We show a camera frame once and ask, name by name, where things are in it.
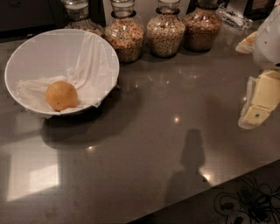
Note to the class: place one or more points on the leftmost glass grain jar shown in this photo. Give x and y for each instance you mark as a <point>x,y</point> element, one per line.
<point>78,17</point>

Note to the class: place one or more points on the orange fruit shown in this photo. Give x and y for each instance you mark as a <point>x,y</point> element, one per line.
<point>61,95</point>

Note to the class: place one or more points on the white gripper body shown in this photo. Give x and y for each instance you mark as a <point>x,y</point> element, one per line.
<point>269,44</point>

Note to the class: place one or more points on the glass grain jar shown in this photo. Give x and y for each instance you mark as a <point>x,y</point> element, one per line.
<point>202,26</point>
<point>78,17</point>
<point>166,30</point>

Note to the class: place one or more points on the white cloth napkin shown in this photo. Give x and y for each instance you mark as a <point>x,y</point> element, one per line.
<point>90,70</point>

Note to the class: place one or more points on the white bowl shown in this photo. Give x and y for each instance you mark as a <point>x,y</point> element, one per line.
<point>43,55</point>

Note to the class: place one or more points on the clear plastic bag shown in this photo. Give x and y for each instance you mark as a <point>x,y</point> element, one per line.
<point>234,18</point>

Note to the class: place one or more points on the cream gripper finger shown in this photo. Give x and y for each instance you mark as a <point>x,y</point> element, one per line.
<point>246,45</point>
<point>262,97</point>

